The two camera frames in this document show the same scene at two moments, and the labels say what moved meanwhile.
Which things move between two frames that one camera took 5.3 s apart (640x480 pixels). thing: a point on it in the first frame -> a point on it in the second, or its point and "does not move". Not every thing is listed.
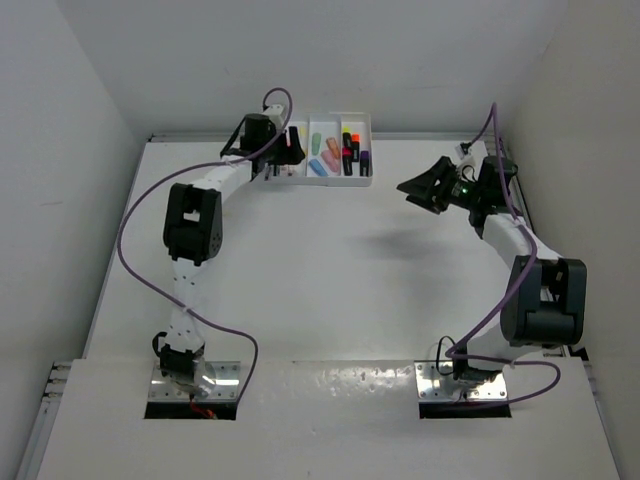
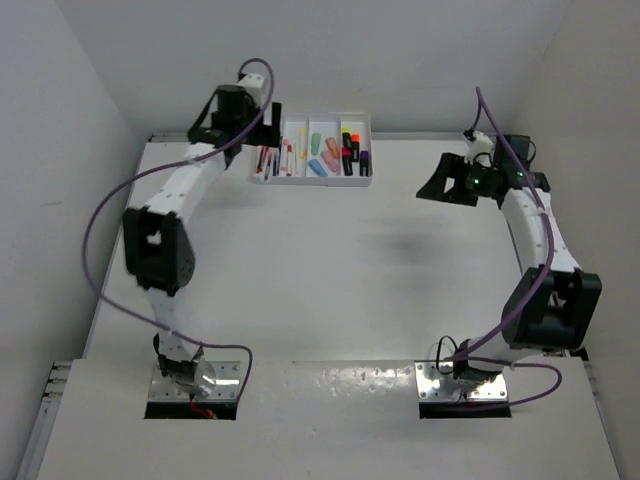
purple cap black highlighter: [364, 163] does not move
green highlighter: [316, 143] does not move
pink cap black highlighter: [347, 152] does not move
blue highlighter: [318, 168] does not move
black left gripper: [294, 153] -> [265, 134]
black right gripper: [424, 190] -> [450, 166]
